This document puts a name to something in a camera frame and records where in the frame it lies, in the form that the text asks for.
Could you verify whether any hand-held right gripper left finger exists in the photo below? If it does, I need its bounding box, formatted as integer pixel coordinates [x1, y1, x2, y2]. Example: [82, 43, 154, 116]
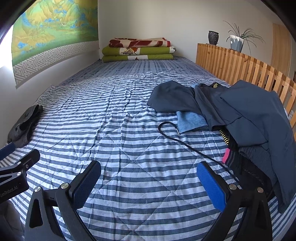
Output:
[24, 160, 102, 241]

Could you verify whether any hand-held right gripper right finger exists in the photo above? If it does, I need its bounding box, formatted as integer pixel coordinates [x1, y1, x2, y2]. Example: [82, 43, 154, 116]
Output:
[197, 161, 273, 241]

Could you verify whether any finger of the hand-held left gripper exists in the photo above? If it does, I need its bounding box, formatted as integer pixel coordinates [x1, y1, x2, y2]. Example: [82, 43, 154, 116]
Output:
[0, 142, 16, 161]
[0, 149, 40, 178]

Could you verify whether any navy blue jacket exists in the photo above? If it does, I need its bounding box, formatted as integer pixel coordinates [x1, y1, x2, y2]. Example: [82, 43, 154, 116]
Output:
[147, 80, 294, 214]

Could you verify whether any dark grey folded garment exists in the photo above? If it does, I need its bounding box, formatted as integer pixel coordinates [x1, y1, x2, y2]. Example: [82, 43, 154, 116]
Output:
[7, 104, 43, 147]

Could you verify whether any black garment with yellow print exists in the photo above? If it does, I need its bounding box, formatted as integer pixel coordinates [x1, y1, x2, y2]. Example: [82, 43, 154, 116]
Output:
[199, 82, 278, 200]

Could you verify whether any black clothes hanger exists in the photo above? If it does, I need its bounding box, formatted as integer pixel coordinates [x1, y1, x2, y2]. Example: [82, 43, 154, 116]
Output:
[158, 122, 240, 183]

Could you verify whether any light blue towel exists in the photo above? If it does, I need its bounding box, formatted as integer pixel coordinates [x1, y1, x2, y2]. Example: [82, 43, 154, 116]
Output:
[176, 111, 210, 134]

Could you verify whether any blue white striped quilt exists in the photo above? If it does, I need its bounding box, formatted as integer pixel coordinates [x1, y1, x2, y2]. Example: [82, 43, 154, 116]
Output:
[0, 57, 296, 241]

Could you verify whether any green folded blanket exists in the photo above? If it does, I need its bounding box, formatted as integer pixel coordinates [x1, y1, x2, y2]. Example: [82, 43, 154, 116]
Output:
[102, 46, 176, 63]

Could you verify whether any potted plant in white pot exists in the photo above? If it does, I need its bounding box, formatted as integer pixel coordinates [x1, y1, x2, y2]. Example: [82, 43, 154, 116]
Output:
[223, 20, 265, 56]

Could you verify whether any dark ceramic vase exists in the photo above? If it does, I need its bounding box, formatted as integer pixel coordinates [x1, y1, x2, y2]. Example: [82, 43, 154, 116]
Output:
[208, 31, 219, 46]

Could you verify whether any red floral folded blanket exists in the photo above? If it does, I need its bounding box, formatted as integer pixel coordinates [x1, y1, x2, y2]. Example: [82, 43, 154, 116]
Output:
[109, 38, 171, 48]

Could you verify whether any wooden door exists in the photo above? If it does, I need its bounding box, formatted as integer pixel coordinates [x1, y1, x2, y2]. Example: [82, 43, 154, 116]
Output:
[272, 23, 292, 77]

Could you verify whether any wooden slatted bed rail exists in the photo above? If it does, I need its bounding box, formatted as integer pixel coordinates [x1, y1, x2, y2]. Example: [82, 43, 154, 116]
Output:
[195, 43, 296, 116]

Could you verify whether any landscape wall poster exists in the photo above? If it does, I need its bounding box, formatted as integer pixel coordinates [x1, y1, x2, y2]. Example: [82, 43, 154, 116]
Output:
[11, 0, 99, 89]

